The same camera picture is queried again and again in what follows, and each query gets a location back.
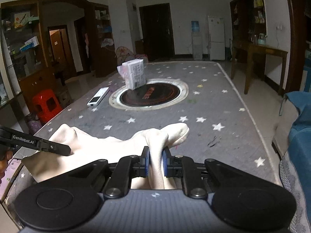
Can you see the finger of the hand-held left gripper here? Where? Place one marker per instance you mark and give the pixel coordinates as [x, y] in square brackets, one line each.
[58, 148]

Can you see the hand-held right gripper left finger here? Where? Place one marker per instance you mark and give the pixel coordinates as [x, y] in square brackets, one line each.
[146, 161]

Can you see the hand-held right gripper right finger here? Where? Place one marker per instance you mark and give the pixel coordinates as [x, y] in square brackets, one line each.
[166, 161]

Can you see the cream sweatshirt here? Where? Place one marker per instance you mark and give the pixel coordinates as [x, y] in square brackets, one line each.
[97, 148]

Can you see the person's left hand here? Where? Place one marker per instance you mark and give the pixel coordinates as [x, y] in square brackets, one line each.
[4, 165]

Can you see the purple patterned bag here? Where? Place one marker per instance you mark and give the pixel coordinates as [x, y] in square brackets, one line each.
[34, 123]

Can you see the smartphone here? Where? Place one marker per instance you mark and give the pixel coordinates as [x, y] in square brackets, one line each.
[12, 170]

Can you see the red plastic stool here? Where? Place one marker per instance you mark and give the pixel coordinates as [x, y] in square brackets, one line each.
[43, 102]

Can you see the white remote control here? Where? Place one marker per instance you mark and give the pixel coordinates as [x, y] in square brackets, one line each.
[97, 97]

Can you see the round built-in induction cooktop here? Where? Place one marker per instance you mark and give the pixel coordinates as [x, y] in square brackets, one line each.
[150, 93]

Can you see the grey star-print table cover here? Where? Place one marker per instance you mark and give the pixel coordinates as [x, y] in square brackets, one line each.
[218, 106]

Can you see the white tissue pack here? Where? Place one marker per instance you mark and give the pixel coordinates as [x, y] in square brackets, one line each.
[134, 74]

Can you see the blue white cardboard box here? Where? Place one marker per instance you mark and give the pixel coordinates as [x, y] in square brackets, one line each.
[30, 44]

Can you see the light wooden door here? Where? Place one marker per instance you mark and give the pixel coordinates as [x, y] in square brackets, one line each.
[59, 48]

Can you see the pink floral round object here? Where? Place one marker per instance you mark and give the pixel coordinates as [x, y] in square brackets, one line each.
[124, 53]

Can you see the wooden arched display cabinet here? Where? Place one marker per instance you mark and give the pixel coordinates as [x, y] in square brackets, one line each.
[42, 29]

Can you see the white plastic bag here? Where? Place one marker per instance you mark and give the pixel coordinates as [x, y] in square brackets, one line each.
[107, 43]

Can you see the colourful picture box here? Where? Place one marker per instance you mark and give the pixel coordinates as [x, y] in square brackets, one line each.
[24, 19]

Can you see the white water dispenser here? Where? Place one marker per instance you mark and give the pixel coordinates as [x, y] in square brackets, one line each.
[197, 46]

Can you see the dark wooden door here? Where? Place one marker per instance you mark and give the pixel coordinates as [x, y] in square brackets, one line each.
[156, 31]

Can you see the white refrigerator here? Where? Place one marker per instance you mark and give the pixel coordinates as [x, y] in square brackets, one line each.
[216, 36]

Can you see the sofa with blue cover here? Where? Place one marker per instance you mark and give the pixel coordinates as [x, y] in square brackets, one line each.
[301, 131]

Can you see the clear glass jar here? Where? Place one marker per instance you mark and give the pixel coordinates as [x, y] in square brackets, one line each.
[254, 39]

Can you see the brown wooden side table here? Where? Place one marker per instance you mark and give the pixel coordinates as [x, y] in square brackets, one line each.
[267, 49]

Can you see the teal lidded jar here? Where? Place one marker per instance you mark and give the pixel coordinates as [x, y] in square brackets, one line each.
[261, 39]

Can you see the dark wooden shelf cabinet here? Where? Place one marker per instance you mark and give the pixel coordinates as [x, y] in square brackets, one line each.
[245, 12]

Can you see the dark wooden doorway frame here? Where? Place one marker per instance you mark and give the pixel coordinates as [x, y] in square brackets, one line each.
[295, 41]

